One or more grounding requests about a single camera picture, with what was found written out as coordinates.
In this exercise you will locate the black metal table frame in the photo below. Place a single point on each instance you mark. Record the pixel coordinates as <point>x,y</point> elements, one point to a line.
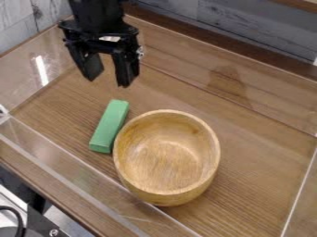
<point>22,210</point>

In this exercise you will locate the brown wooden bowl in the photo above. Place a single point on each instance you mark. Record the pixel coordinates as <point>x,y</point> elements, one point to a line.
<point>166,156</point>

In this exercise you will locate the green rectangular block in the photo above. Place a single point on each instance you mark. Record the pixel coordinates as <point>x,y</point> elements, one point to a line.
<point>109,126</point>

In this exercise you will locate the clear acrylic tray wall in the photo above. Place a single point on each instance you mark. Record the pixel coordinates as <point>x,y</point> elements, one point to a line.
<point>44,150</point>

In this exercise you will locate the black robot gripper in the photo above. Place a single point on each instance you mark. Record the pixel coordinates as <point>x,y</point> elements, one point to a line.
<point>98,31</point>

